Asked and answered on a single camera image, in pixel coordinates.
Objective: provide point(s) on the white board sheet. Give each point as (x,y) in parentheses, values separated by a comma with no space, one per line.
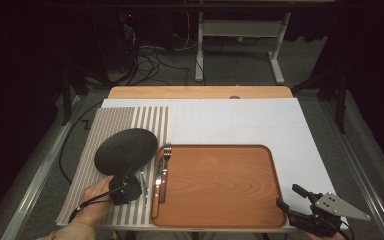
(246,123)

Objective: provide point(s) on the black textured round plate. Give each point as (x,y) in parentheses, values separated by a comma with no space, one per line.
(126,150)

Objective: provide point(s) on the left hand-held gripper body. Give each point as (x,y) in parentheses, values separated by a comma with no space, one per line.
(125,190)

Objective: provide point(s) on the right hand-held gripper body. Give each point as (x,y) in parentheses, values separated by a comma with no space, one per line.
(326,213)

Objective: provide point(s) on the grey white striped placemat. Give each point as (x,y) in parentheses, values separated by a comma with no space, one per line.
(90,160)

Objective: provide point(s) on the silver metal floor rail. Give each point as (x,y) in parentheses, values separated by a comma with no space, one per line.
(360,166)
(36,180)

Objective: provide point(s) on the wooden serving tray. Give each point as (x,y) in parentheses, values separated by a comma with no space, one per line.
(220,186)

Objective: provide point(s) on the white metal table frame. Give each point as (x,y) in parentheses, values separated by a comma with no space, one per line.
(240,28)

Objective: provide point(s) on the person's right hand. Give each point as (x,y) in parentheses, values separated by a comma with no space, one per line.
(326,238)

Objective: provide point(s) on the black metal stand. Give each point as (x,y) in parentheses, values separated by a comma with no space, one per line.
(340,96)

